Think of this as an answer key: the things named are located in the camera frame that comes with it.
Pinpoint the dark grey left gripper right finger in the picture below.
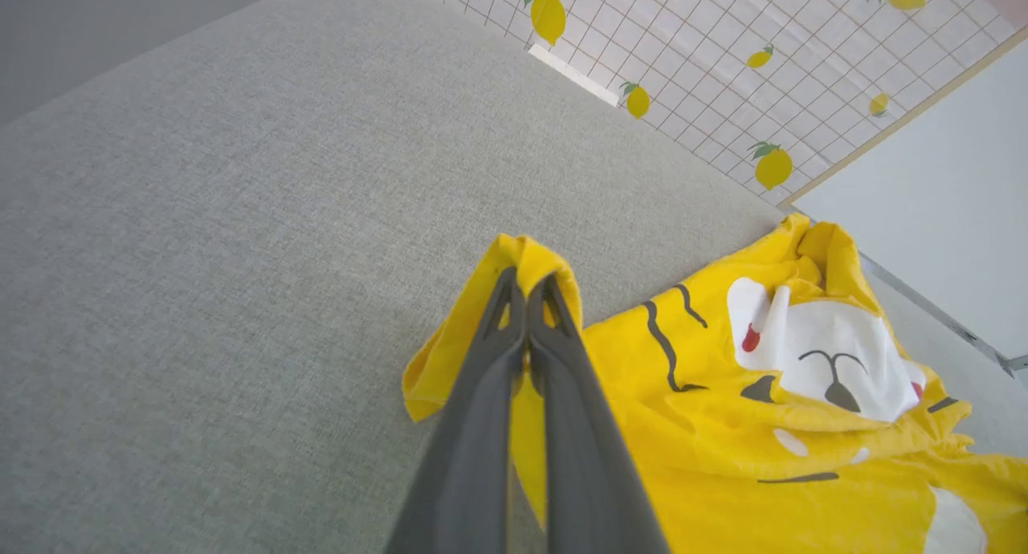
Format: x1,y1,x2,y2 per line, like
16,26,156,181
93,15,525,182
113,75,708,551
526,272,672,554

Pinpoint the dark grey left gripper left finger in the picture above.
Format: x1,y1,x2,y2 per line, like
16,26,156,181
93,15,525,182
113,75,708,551
384,266,528,554

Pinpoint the yellow cartoon print garment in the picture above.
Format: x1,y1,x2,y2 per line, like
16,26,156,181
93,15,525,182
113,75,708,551
401,212,1028,554

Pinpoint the grey fabric sofa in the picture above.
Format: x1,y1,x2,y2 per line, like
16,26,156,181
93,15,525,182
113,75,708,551
0,0,1028,554

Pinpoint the lemon print grid partition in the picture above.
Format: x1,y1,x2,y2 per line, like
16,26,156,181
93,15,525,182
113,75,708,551
381,0,1028,207

